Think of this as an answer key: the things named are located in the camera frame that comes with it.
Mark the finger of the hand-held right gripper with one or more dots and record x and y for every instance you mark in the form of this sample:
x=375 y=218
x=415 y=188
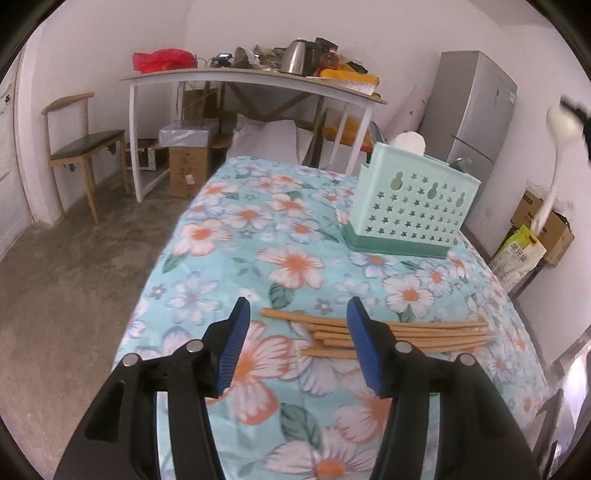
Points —
x=577 y=108

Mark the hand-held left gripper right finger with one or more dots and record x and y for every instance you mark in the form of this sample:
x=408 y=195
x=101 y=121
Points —
x=364 y=346

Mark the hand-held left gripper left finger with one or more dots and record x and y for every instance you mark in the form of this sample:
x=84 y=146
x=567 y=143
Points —
x=235 y=341

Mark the cream rice paddle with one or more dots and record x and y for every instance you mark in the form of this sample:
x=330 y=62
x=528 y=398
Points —
x=563 y=124

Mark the pile of wooden chopsticks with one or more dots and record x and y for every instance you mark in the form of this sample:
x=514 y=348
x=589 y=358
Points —
x=438 y=337

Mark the green perforated utensil holder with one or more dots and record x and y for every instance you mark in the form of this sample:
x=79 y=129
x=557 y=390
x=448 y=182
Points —
x=415 y=217

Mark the white plastic spoon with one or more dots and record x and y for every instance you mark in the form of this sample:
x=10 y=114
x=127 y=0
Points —
x=408 y=142

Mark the grey refrigerator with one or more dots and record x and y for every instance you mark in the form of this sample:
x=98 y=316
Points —
x=475 y=101

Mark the floral blue tablecloth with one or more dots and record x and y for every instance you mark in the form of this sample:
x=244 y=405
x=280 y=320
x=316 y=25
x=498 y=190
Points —
x=277 y=230

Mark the open cardboard box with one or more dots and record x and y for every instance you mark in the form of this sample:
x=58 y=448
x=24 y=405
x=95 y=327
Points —
x=556 y=240

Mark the yellow-green printed sack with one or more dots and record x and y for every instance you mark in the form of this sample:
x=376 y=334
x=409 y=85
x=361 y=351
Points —
x=515 y=258

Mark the pink rolled mat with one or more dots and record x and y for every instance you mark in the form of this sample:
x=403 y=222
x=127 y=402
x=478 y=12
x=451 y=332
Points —
x=411 y=110

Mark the brown cardboard box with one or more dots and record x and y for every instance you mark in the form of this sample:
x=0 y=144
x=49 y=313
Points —
x=189 y=170

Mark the white pillow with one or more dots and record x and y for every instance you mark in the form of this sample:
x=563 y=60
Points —
x=268 y=143

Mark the white wrapped box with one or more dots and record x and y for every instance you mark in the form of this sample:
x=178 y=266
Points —
x=187 y=134

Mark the white notebook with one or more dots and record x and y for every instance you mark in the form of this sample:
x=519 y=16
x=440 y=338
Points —
x=362 y=85

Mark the orange-yellow bag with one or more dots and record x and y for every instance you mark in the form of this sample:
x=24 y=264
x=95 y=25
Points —
x=351 y=129

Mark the yellow bag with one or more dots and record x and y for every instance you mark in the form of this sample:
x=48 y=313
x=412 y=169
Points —
x=337 y=73

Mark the wooden chair with dark seat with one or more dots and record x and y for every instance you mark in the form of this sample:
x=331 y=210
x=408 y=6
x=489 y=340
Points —
x=87 y=141

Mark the amber oil bottle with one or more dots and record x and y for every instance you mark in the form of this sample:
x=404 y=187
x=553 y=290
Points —
x=330 y=61

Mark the white-legged grey-top table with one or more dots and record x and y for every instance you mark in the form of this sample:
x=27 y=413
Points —
x=231 y=76

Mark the small black device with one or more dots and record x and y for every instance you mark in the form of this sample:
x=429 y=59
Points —
x=221 y=59

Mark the dark crumpled bags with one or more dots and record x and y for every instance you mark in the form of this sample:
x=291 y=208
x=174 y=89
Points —
x=258 y=57

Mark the steel electric kettle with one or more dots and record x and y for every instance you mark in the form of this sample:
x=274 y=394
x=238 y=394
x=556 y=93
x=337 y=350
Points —
x=295 y=57

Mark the red plastic bag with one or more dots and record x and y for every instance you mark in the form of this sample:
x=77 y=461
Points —
x=161 y=60

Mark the grey metal frame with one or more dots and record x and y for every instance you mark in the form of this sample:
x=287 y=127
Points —
x=572 y=369

